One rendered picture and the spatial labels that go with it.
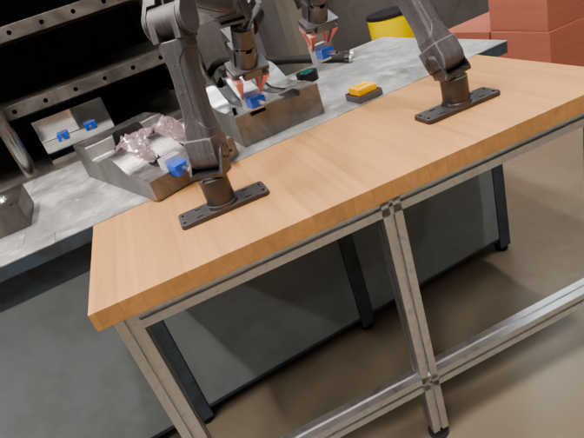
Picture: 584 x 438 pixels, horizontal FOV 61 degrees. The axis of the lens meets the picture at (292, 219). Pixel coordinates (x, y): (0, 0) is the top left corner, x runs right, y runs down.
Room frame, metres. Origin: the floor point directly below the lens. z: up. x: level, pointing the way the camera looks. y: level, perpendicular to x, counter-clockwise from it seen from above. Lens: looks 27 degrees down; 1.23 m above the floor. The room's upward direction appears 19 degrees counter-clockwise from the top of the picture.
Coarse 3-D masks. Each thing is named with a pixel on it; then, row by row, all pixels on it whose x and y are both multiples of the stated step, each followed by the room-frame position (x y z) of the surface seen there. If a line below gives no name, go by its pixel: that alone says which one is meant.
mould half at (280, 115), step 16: (272, 64) 1.68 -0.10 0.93; (272, 80) 1.60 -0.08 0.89; (288, 80) 1.57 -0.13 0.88; (304, 80) 1.47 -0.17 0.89; (272, 96) 1.41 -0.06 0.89; (304, 96) 1.38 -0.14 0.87; (320, 96) 1.39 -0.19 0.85; (224, 112) 1.43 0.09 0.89; (240, 112) 1.35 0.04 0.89; (272, 112) 1.35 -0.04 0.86; (288, 112) 1.36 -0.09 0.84; (304, 112) 1.38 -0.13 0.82; (320, 112) 1.39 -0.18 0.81; (224, 128) 1.48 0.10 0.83; (240, 128) 1.32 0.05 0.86; (256, 128) 1.34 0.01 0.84; (272, 128) 1.35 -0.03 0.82; (288, 128) 1.36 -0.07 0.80
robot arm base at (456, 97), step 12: (444, 84) 1.09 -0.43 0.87; (456, 84) 1.07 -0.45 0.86; (444, 96) 1.09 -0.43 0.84; (456, 96) 1.07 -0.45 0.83; (468, 96) 1.08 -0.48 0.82; (480, 96) 1.10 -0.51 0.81; (492, 96) 1.08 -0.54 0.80; (432, 108) 1.12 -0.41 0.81; (444, 108) 1.10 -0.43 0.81; (456, 108) 1.07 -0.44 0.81; (468, 108) 1.07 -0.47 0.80; (420, 120) 1.09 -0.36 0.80; (432, 120) 1.05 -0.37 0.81
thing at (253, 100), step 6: (246, 90) 1.37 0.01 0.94; (252, 90) 1.35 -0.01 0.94; (258, 90) 1.36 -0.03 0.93; (246, 96) 1.35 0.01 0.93; (252, 96) 1.33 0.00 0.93; (258, 96) 1.31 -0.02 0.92; (264, 96) 1.32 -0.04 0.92; (246, 102) 1.34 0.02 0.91; (252, 102) 1.31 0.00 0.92; (258, 102) 1.29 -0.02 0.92; (264, 102) 1.26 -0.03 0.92; (246, 108) 1.35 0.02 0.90; (252, 108) 1.31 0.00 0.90; (258, 108) 1.35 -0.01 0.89
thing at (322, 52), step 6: (324, 42) 1.55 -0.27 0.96; (318, 48) 1.55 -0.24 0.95; (324, 48) 1.52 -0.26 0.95; (330, 48) 1.51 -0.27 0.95; (312, 54) 1.56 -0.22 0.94; (318, 54) 1.53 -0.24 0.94; (324, 54) 1.51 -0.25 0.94; (330, 54) 1.49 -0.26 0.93; (336, 54) 1.46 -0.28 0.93; (312, 60) 1.57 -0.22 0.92; (318, 60) 1.54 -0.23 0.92; (324, 60) 1.55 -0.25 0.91
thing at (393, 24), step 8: (392, 8) 4.17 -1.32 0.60; (368, 16) 4.17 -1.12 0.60; (376, 16) 4.05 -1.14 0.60; (384, 16) 3.93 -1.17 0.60; (392, 16) 3.89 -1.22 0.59; (400, 16) 3.89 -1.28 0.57; (368, 24) 4.07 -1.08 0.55; (376, 24) 3.97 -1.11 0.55; (384, 24) 3.92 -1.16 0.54; (392, 24) 3.90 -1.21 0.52; (400, 24) 3.89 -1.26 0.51; (376, 32) 3.99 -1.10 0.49; (384, 32) 3.93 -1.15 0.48; (392, 32) 3.90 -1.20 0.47; (400, 32) 3.89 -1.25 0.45; (408, 32) 3.91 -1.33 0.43
